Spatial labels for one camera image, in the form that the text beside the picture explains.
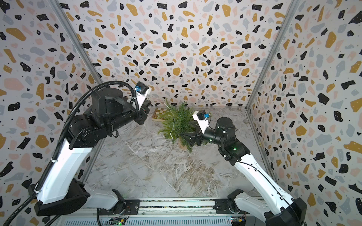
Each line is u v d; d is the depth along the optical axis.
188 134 0.57
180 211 0.73
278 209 0.38
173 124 0.75
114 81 0.36
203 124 0.56
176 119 0.72
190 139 0.57
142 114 0.48
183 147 0.95
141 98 0.44
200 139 0.56
